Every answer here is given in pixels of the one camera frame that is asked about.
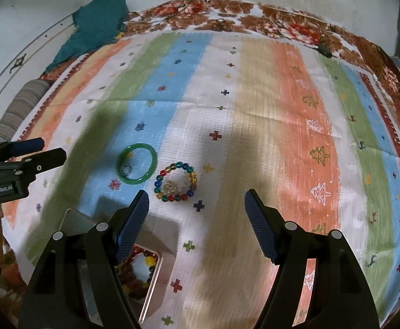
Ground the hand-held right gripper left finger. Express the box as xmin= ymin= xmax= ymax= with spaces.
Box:
xmin=18 ymin=189 xmax=150 ymax=329

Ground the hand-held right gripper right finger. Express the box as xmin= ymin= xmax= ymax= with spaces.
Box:
xmin=244 ymin=188 xmax=381 ymax=329

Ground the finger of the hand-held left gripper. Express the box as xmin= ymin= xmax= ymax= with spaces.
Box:
xmin=0 ymin=138 xmax=46 ymax=165
xmin=0 ymin=148 xmax=67 ymax=187

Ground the green jade bangle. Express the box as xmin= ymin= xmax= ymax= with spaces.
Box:
xmin=117 ymin=143 xmax=158 ymax=186

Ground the multicoloured glass bead bracelet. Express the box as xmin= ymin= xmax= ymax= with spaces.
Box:
xmin=154 ymin=162 xmax=198 ymax=204

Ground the silver metal tin box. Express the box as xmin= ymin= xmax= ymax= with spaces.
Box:
xmin=58 ymin=208 xmax=180 ymax=323

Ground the grey striped folded blanket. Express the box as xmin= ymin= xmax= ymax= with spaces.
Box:
xmin=0 ymin=80 xmax=51 ymax=144

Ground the striped colourful cloth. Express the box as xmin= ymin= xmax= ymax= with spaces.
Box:
xmin=1 ymin=29 xmax=400 ymax=328

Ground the teal cloth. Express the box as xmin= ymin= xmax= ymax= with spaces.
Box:
xmin=46 ymin=0 xmax=129 ymax=72

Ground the small black device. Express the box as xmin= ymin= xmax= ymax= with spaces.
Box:
xmin=315 ymin=43 xmax=334 ymax=59

